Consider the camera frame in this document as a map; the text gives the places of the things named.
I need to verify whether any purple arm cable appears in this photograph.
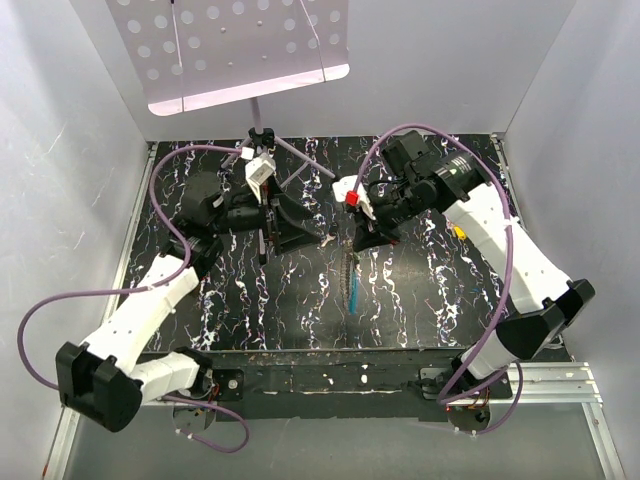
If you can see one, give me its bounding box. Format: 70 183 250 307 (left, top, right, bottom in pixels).
17 144 261 454
355 123 525 434

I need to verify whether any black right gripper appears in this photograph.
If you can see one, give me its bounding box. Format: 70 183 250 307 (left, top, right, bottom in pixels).
351 179 432 252

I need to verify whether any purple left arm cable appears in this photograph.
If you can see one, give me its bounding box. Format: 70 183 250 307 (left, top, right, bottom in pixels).
17 144 261 454

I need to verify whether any aluminium frame rail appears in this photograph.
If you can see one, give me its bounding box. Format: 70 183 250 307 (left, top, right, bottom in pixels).
519 362 602 404

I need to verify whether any perforated music stand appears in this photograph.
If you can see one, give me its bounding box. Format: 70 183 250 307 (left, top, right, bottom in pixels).
104 0 351 191

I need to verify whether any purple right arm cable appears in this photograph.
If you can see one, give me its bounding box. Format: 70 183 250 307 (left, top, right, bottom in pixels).
355 123 525 434

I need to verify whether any key with yellow tag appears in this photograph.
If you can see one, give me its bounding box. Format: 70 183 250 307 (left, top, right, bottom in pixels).
451 226 467 240

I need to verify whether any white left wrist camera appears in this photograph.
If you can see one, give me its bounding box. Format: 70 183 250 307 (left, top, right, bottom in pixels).
240 147 276 204

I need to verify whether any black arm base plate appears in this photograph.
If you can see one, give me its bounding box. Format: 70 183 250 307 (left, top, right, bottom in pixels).
189 349 516 424

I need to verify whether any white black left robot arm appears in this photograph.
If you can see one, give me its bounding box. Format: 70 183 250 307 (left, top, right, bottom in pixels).
55 172 321 432

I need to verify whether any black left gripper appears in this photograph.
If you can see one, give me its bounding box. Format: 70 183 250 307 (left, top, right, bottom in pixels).
210 174 322 254

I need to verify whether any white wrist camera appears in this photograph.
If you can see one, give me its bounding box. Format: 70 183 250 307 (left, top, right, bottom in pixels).
332 175 376 220
240 147 276 204

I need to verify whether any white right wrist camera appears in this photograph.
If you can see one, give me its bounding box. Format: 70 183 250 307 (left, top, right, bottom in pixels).
332 175 376 220

